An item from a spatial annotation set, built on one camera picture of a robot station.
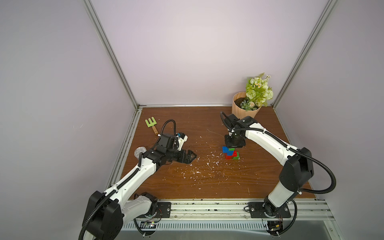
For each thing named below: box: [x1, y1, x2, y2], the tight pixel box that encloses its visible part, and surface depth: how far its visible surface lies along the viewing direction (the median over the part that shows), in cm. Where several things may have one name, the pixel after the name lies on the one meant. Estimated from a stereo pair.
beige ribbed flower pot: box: [231, 91, 262, 119], surface depth 100 cm
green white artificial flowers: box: [240, 72, 274, 111], surface depth 92 cm
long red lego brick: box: [225, 150, 237, 160], surface depth 92 cm
